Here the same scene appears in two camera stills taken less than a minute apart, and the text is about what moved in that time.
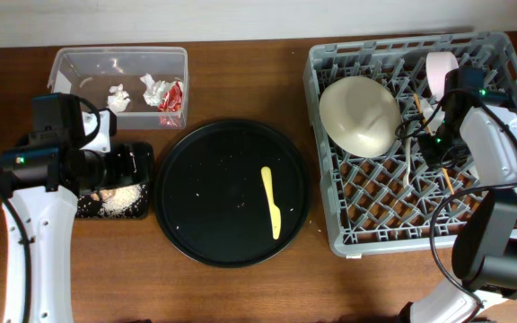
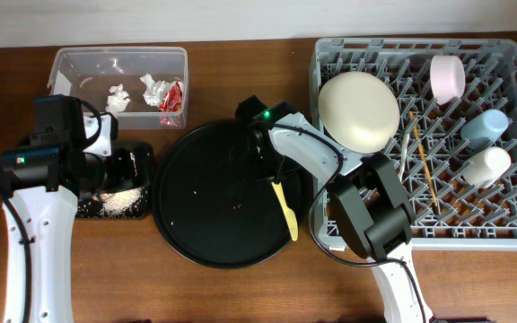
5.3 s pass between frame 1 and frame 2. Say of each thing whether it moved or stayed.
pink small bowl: moved
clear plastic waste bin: stayed
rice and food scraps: stayed
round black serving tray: stayed
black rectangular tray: stayed
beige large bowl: stayed
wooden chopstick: moved
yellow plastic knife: moved
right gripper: moved
